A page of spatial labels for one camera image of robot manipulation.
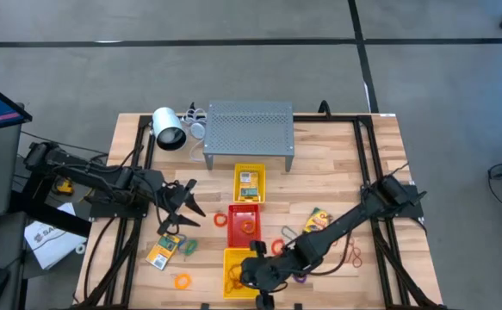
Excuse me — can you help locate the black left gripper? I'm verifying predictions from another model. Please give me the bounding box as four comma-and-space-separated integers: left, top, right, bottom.
158, 178, 207, 236

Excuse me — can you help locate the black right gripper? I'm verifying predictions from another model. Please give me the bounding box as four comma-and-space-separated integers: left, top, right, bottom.
238, 239, 287, 310

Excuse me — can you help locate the yellow green card package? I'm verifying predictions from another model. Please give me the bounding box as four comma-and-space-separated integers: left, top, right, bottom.
238, 183, 261, 202
145, 231, 182, 271

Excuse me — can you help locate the yellow green crayon box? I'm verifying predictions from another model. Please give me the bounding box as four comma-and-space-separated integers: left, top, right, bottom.
302, 207, 334, 234

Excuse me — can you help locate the yellow plastic basket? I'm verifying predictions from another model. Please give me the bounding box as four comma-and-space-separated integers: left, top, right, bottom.
232, 162, 267, 204
222, 248, 261, 301

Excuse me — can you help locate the red plastic basket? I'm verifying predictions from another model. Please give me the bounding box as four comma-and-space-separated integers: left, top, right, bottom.
227, 203, 263, 249

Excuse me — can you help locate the white round puck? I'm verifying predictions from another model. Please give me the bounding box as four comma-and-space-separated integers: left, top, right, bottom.
189, 121, 207, 140

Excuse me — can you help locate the grey perforated metal shelf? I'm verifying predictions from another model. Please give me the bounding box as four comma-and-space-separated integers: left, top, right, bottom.
201, 100, 295, 173

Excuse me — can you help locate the yellow black tool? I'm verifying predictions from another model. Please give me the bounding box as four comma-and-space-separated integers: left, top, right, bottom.
54, 178, 76, 195

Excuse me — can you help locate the white printed paper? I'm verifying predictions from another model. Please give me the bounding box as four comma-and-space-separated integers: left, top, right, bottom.
23, 201, 89, 271

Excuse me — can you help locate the black stand base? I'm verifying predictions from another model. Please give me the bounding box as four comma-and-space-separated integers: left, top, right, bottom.
9, 158, 93, 239

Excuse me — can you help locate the white cable bundle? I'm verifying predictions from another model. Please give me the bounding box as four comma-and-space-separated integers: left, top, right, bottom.
181, 107, 208, 127

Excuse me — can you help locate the black aluminium table frame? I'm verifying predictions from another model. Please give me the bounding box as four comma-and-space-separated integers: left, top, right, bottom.
76, 112, 446, 310

